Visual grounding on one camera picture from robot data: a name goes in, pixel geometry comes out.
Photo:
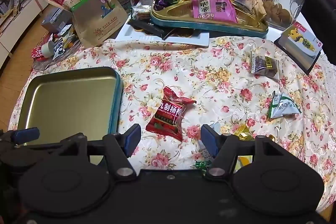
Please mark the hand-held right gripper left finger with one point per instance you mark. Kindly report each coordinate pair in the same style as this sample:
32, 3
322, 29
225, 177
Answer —
132, 138

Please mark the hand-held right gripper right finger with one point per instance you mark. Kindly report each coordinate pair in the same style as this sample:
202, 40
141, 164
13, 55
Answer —
208, 141

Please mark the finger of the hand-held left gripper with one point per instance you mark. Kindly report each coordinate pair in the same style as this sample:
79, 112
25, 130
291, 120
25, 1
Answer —
25, 134
15, 155

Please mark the small green foil candy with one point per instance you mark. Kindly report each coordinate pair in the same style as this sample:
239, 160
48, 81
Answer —
202, 164

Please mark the yellow snack packet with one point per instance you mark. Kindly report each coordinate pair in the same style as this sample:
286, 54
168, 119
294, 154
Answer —
244, 161

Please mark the red candy packet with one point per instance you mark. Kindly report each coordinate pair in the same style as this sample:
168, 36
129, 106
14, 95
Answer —
168, 113

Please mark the teal tin box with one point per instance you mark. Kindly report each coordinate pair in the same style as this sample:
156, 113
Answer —
65, 106

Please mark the green white triangular packet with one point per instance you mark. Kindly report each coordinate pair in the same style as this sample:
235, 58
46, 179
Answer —
283, 107

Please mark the light blue snack packet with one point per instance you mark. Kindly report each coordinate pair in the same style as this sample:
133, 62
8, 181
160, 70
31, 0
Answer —
215, 128

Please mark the gold wrapped candy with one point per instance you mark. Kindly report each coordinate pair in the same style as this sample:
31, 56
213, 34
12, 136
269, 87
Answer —
242, 132

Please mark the floral tablecloth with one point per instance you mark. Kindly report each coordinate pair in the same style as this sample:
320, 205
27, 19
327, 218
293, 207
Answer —
197, 77

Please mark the small red packet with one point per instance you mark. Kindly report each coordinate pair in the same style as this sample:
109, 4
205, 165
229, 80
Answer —
35, 53

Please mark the white tape roll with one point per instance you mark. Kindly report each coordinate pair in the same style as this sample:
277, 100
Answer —
47, 50

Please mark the brown snack in clear packet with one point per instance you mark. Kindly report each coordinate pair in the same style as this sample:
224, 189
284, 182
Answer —
265, 65

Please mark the pile of small packets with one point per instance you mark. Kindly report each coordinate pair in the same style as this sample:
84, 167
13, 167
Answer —
65, 41

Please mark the white tray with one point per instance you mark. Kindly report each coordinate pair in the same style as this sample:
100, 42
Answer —
189, 39

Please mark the white cabinet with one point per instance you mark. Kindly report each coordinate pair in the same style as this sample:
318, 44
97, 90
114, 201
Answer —
15, 27

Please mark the black snack bar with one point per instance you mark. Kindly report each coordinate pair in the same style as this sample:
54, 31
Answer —
147, 26

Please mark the blue box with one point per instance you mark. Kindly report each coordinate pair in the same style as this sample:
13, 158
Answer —
53, 19

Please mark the teal gold snack tin tray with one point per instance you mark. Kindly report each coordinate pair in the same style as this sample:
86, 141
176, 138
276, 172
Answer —
178, 19

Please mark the clear packet of nuts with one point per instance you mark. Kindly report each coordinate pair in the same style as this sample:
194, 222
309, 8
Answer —
141, 12

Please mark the kraft paper bag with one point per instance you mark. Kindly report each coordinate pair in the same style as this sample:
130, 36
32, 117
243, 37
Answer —
97, 16

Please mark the pink snack packet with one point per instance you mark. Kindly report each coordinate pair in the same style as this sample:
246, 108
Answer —
212, 10

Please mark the yellow blue boxed book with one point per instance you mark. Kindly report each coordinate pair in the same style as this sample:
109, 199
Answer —
302, 40

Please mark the beige paper snack packet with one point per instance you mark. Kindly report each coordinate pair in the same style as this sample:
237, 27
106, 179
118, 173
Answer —
256, 6

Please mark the black sofa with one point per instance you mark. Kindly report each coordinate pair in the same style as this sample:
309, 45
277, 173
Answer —
323, 1

